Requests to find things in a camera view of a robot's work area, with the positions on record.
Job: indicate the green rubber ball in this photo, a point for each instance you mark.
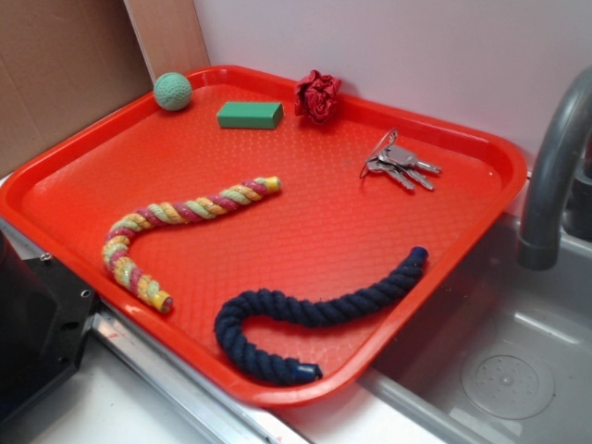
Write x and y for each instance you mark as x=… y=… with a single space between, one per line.
x=172 y=91

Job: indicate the brown cardboard panel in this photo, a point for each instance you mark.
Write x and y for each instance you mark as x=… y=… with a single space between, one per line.
x=64 y=65

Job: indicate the green rectangular block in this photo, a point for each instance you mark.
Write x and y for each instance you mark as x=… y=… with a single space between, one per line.
x=250 y=115

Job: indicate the red plastic tray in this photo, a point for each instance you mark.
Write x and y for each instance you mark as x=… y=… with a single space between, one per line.
x=324 y=234

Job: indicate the silver keys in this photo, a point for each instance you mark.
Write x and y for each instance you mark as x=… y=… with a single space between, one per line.
x=400 y=164

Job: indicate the black box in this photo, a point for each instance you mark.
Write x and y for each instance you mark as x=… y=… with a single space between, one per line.
x=46 y=313

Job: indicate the grey sink basin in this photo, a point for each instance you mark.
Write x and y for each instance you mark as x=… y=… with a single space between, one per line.
x=498 y=353

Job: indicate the grey faucet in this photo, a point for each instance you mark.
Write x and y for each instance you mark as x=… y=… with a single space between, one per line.
x=559 y=193

